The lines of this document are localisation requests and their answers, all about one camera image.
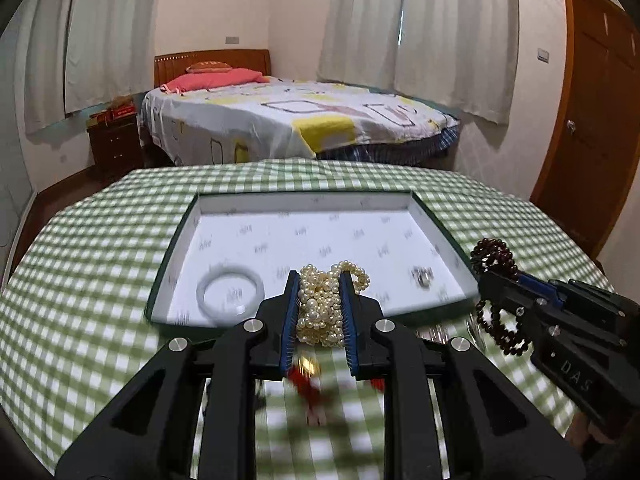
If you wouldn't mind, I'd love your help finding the dark wooden nightstand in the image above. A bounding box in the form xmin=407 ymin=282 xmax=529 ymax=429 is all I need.
xmin=87 ymin=115 xmax=143 ymax=181

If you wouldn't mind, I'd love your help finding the brown wooden door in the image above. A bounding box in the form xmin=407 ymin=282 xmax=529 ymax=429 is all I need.
xmin=530 ymin=0 xmax=640 ymax=261

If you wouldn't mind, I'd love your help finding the bed with patterned sheet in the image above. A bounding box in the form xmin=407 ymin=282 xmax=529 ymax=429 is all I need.
xmin=140 ymin=76 xmax=461 ymax=166

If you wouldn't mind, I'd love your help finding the dark red bead bracelet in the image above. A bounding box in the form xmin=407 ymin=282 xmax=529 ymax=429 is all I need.
xmin=470 ymin=239 xmax=533 ymax=358

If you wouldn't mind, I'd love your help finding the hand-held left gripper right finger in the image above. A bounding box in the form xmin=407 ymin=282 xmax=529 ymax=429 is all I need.
xmin=340 ymin=271 xmax=588 ymax=480

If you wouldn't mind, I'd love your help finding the white curtain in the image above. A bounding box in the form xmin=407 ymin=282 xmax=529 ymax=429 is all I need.
xmin=65 ymin=0 xmax=166 ymax=113
xmin=15 ymin=0 xmax=76 ymax=136
xmin=395 ymin=0 xmax=521 ymax=126
xmin=317 ymin=0 xmax=406 ymax=93

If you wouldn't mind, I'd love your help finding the gold and red charm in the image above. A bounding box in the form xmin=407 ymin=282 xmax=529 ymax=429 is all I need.
xmin=295 ymin=355 xmax=331 ymax=426

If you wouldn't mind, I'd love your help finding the pink pillow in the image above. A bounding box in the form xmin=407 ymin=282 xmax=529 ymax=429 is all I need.
xmin=162 ymin=67 xmax=271 ymax=93

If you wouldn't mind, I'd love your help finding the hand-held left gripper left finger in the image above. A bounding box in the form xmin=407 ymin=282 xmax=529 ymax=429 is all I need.
xmin=54 ymin=270 xmax=301 ymax=480

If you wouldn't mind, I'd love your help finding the green checked tablecloth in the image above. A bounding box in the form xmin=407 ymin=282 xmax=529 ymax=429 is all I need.
xmin=0 ymin=159 xmax=626 ymax=480

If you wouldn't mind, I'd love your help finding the pale jade bangle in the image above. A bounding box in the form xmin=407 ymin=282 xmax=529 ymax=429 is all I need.
xmin=196 ymin=266 xmax=266 ymax=318

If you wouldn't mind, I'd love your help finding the wooden headboard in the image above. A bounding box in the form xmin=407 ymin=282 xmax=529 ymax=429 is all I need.
xmin=154 ymin=49 xmax=272 ymax=88

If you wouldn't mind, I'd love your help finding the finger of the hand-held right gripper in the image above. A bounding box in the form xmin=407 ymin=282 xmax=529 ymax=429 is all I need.
xmin=478 ymin=270 xmax=538 ymax=321
xmin=517 ymin=274 xmax=568 ymax=308

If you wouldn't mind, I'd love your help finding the white pearl necklace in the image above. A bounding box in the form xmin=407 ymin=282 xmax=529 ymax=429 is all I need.
xmin=296 ymin=260 xmax=371 ymax=348

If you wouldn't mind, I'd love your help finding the green tray with white lining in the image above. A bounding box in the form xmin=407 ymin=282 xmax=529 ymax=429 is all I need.
xmin=145 ymin=191 xmax=481 ymax=338

